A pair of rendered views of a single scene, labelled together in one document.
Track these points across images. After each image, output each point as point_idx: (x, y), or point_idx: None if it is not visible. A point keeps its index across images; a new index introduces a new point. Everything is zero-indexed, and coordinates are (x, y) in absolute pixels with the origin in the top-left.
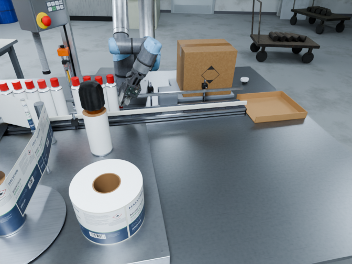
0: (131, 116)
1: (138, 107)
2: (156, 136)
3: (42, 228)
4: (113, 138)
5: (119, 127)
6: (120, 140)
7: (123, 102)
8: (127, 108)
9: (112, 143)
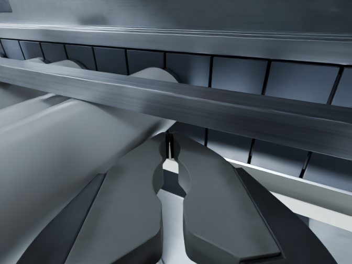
0: (247, 156)
1: (351, 42)
2: (338, 252)
3: None
4: (165, 240)
5: (182, 208)
6: (182, 256)
7: (177, 161)
8: (241, 41)
9: (163, 255)
